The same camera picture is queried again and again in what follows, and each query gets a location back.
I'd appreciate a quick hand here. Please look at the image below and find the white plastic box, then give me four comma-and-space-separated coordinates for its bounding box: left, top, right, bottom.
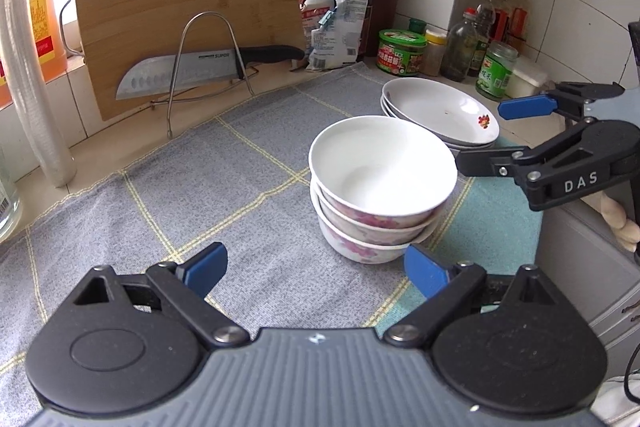
506, 56, 549, 98

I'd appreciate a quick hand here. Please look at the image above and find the middle white plate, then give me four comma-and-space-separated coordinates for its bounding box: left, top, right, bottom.
380, 96, 496, 150

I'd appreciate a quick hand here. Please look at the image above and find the stack of plastic cups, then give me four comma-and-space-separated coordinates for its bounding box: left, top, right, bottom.
1, 0, 76, 187

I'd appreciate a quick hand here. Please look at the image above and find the bottom white plate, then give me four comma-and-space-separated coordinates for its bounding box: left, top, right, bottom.
380, 103, 494, 157

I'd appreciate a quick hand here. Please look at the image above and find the metal wire board stand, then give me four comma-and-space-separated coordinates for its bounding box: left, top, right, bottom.
150, 10, 256, 140

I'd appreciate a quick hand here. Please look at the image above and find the yellow lid spice jar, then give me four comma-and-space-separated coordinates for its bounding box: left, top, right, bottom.
421, 30, 447, 77

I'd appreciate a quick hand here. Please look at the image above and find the red white salt bag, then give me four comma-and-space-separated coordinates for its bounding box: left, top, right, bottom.
300, 0, 335, 54

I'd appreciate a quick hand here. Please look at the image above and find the dark vinegar bottle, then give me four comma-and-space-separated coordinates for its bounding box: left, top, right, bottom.
468, 0, 496, 77

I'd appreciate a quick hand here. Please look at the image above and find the grey checked table cloth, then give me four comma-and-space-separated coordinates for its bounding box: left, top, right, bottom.
0, 62, 544, 427

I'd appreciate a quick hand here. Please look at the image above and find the kitchen knife black handle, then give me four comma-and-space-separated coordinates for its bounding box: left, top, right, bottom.
115, 44, 305, 101

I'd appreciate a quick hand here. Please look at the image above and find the red sauce bottle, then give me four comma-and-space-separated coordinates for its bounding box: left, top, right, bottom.
491, 0, 510, 42

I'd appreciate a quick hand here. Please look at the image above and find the green lid sauce jar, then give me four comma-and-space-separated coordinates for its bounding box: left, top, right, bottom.
376, 29, 427, 76

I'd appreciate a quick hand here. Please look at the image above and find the white seasoning bag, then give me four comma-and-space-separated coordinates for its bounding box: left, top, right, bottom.
307, 0, 369, 70

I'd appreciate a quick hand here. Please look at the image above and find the clear oil glass bottle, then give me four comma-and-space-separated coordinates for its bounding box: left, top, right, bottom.
440, 8, 478, 82

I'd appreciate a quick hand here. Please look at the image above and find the green label glass jar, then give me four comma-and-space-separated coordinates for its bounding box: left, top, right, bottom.
475, 40, 518, 101

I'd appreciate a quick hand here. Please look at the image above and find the teal dish cloth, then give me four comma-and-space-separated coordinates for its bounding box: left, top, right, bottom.
374, 135, 545, 338

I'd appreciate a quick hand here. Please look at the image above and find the large white bowl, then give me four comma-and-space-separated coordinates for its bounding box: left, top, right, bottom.
308, 115, 458, 229

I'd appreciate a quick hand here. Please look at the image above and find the gloved right hand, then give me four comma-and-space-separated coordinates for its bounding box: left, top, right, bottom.
600, 192, 640, 253

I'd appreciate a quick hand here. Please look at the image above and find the top white floral plate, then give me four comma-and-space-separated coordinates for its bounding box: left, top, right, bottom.
382, 77, 500, 145

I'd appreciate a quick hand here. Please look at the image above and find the small floral white bowl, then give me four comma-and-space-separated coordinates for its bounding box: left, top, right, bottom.
318, 217, 439, 265

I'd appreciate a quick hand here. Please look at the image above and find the orange sauce bottle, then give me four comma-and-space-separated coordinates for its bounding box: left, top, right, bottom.
509, 0, 530, 53

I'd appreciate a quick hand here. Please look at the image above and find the orange oil bottle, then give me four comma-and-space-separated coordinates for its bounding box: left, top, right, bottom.
28, 0, 67, 82

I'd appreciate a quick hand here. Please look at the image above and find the green cap small bottle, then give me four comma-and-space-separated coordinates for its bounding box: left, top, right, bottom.
408, 17, 426, 35

